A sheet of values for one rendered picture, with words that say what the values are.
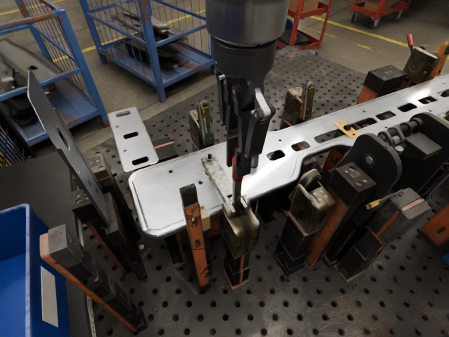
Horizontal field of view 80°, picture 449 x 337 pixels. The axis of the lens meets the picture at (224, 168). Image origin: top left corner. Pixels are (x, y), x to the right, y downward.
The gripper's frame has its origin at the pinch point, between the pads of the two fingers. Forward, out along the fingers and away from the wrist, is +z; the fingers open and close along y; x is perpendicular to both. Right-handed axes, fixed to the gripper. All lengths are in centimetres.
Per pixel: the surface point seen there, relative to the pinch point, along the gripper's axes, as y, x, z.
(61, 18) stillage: 187, 31, 31
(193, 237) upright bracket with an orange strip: -2.1, 10.9, 17.1
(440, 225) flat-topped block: -19, -65, 43
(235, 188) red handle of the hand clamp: -0.6, 0.7, 8.2
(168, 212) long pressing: 8.7, 13.4, 21.4
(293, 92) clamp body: 33, -39, 17
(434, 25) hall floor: 218, -449, 123
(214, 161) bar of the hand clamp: 13.1, -0.6, 14.1
